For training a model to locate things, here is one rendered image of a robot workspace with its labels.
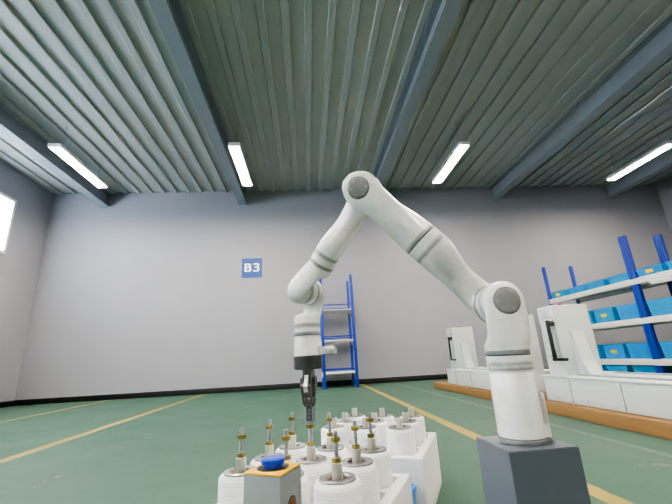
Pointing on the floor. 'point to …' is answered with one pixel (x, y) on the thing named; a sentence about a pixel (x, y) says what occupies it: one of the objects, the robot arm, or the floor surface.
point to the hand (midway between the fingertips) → (310, 414)
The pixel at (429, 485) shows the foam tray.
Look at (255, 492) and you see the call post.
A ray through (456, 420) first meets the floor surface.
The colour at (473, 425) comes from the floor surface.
